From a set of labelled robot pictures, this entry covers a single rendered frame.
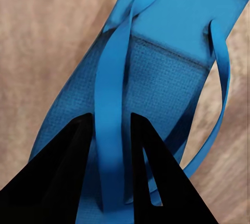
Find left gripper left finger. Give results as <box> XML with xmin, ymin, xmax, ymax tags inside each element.
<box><xmin>0</xmin><ymin>113</ymin><xmax>93</xmax><ymax>224</ymax></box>

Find sandal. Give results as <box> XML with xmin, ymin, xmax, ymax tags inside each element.
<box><xmin>28</xmin><ymin>0</ymin><xmax>249</xmax><ymax>224</ymax></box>

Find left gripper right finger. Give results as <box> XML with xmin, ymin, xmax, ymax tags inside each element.
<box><xmin>130</xmin><ymin>113</ymin><xmax>218</xmax><ymax>224</ymax></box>

